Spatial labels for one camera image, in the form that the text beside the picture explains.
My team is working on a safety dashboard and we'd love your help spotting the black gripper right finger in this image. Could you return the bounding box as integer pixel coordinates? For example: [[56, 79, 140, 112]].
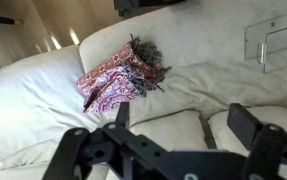
[[227, 103, 287, 180]]

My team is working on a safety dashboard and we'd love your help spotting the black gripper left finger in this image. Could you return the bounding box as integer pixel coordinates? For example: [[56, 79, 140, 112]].
[[42, 102, 130, 180]]

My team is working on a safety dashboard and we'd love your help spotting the red patterned fringed cloth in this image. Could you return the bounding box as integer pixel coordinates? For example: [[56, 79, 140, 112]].
[[76, 35, 171, 113]]

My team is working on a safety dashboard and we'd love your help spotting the beige fabric couch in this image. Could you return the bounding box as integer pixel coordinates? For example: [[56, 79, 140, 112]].
[[0, 0, 287, 180]]

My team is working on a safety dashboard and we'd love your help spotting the clear acrylic stand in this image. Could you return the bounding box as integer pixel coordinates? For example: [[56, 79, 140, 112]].
[[244, 14, 287, 74]]

